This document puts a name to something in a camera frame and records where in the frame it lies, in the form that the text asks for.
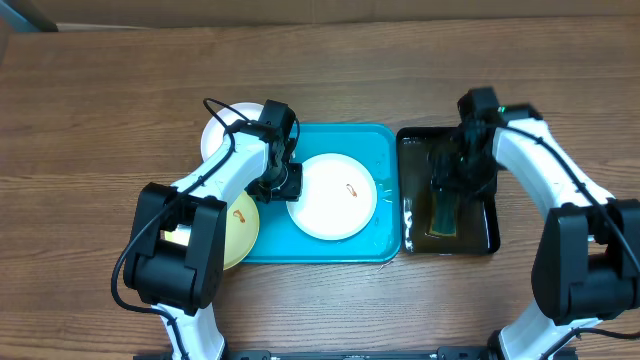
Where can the green yellow sponge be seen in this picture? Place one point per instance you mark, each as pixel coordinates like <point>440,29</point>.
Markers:
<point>444,209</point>

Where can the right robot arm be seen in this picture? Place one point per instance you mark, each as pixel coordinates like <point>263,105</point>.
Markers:
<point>586,268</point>

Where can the teal plastic tray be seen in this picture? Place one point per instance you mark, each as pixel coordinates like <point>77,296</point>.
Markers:
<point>280,241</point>

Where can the white plate with stain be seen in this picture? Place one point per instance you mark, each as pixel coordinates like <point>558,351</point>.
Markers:
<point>338,198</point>

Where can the white plate upper left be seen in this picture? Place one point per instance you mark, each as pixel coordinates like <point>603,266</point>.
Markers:
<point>212,136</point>

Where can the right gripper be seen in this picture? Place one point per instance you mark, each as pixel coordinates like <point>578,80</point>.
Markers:
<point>461,176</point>

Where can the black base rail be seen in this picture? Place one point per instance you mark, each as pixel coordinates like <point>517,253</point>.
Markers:
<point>442,353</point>

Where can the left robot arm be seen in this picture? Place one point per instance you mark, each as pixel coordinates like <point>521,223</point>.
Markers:
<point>173,263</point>

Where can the black water tray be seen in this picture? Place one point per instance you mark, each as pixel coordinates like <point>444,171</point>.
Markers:
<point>476,226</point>

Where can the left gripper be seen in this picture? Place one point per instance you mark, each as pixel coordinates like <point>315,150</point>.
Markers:
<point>293,193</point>

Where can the yellow plate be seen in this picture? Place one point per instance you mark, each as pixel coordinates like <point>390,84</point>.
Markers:
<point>240,230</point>

